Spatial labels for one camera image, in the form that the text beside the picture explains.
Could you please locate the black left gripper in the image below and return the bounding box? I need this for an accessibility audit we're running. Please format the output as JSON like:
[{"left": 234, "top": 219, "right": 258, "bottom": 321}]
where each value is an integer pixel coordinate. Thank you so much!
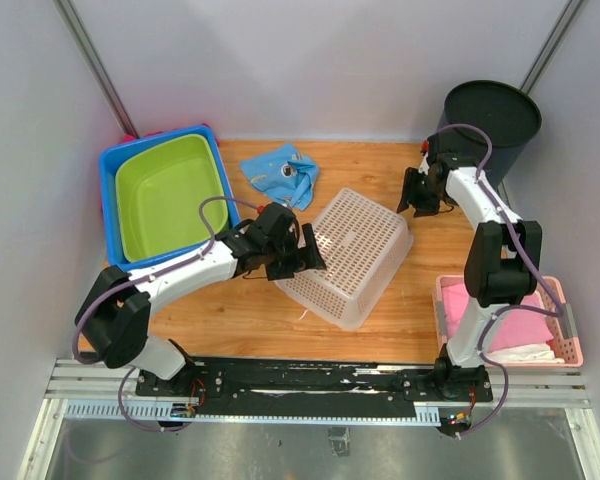
[{"left": 265, "top": 222, "right": 326, "bottom": 281}]

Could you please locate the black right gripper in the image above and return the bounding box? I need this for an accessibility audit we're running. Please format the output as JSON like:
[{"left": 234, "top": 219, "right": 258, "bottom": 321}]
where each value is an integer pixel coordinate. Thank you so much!
[{"left": 396, "top": 168, "right": 442, "bottom": 219}]

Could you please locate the white perforated plastic basket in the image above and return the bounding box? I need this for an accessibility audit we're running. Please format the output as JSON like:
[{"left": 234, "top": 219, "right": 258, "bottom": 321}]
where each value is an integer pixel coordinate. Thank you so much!
[{"left": 276, "top": 188, "right": 414, "bottom": 330}]

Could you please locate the large dark blue cylindrical container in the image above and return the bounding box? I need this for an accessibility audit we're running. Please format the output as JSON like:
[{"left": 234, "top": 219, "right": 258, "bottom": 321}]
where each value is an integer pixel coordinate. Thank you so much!
[{"left": 437, "top": 80, "right": 542, "bottom": 188}]

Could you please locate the green plastic basin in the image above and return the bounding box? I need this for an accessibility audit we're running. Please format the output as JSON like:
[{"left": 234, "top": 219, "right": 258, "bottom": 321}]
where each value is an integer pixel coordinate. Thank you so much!
[{"left": 115, "top": 134, "right": 230, "bottom": 262}]

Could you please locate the blue plastic bin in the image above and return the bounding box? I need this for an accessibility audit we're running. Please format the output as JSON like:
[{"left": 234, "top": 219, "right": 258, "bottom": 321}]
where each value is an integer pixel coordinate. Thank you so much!
[{"left": 99, "top": 124, "right": 240, "bottom": 271}]

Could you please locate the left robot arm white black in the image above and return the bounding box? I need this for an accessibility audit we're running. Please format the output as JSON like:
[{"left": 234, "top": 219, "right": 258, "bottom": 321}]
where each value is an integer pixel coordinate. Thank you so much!
[{"left": 72, "top": 203, "right": 326, "bottom": 396}]

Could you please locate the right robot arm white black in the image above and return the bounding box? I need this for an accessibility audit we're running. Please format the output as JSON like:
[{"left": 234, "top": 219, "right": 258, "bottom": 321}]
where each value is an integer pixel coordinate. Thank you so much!
[{"left": 397, "top": 134, "right": 542, "bottom": 402}]

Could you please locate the blue printed cloth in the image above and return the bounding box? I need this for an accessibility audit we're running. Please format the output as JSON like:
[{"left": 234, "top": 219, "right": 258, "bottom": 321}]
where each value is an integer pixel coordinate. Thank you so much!
[{"left": 240, "top": 143, "right": 320, "bottom": 211}]

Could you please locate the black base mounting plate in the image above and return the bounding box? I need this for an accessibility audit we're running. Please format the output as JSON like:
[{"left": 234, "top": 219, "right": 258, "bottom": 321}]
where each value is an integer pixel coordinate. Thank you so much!
[{"left": 135, "top": 357, "right": 493, "bottom": 420}]

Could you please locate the pink towel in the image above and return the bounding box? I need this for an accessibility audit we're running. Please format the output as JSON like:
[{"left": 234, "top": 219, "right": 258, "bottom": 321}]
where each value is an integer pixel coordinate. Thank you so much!
[{"left": 441, "top": 283, "right": 554, "bottom": 352}]

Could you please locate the pink perforated basket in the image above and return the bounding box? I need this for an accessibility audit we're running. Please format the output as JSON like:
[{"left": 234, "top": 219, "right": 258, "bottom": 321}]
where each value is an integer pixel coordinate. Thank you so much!
[{"left": 432, "top": 275, "right": 583, "bottom": 370}]

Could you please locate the magenta object behind bins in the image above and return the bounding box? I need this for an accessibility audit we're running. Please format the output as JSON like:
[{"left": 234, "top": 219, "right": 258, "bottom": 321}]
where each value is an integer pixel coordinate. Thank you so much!
[{"left": 98, "top": 131, "right": 166, "bottom": 219}]

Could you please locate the white slotted cable duct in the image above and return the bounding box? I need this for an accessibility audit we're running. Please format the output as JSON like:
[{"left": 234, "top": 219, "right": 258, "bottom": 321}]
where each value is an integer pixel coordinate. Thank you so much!
[{"left": 64, "top": 400, "right": 442, "bottom": 427}]

